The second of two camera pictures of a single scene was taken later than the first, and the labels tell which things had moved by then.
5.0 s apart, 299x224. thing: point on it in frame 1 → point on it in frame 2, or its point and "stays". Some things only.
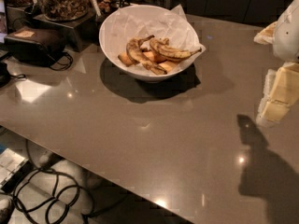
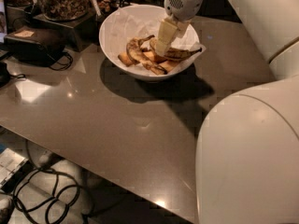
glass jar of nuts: [64, 2] stays
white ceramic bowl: [149, 43] stays
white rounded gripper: [287, 36] → [184, 6]
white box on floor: [12, 166] stays
